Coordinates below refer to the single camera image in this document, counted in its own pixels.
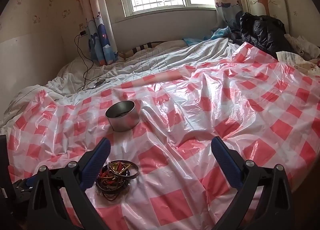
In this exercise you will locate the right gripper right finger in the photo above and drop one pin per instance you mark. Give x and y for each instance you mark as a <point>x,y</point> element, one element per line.
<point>274,209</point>

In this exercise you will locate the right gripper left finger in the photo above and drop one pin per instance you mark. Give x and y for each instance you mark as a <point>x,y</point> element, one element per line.
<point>46,207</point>

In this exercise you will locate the red white checkered plastic sheet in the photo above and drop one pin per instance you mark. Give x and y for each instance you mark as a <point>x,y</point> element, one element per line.
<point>266,110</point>

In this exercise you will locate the round silver metal tin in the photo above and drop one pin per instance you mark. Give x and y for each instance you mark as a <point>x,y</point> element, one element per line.
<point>123,116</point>

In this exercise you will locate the white grid-lined bedsheet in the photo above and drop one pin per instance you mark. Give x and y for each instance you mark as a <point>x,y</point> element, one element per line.
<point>70,87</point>

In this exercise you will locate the small round grey device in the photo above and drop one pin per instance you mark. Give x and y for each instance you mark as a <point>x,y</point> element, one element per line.
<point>99,82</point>

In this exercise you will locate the crumpled printed paper bag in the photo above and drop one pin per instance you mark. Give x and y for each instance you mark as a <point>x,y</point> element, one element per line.
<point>304,58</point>

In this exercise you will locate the black puffer jacket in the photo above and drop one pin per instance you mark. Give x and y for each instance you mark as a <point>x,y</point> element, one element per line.
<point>266,33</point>

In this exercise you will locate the left cartoon print curtain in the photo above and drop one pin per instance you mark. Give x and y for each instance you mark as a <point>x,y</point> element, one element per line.
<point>101,42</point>

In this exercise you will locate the light blue plastic bag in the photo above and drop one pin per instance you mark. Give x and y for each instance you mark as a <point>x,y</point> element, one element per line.
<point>215,34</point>

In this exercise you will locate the striped pillow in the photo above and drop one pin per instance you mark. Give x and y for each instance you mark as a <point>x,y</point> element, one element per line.
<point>153,48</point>

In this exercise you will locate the wall power socket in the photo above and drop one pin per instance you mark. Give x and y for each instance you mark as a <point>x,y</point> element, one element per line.
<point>82,29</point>

